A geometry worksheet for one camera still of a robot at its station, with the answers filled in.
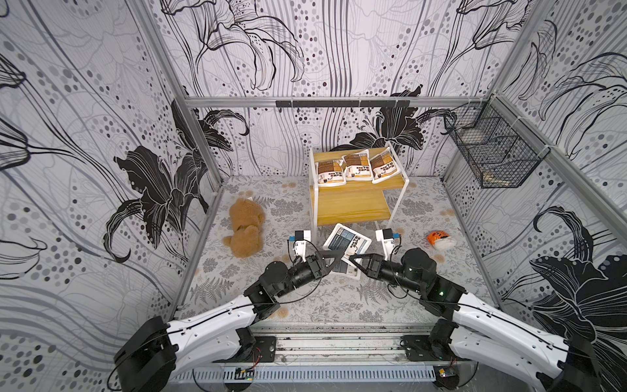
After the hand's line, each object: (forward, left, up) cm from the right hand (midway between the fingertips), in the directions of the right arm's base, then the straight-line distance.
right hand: (352, 259), depth 69 cm
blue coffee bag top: (+5, +1, +2) cm, 5 cm away
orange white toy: (+16, -36, -17) cm, 43 cm away
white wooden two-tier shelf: (+27, -4, -6) cm, 28 cm away
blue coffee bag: (-1, +2, -1) cm, 3 cm away
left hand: (-2, +2, +2) cm, 3 cm away
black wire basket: (+41, -58, +5) cm, 71 cm away
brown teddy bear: (+23, +38, -10) cm, 46 cm away
